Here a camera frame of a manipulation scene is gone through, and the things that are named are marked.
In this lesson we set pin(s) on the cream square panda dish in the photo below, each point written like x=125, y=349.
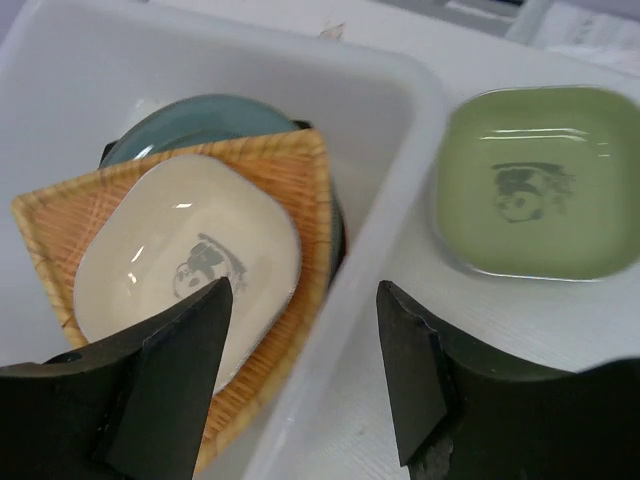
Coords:
x=187, y=222

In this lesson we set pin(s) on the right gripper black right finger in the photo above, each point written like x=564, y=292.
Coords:
x=463, y=409

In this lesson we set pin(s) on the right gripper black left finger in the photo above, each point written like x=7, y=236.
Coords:
x=130, y=406

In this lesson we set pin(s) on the teal round plate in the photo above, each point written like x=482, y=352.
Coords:
x=198, y=120

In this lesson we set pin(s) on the white plastic bin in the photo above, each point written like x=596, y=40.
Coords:
x=76, y=75

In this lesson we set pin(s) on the green square panda dish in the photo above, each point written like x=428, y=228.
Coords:
x=541, y=183

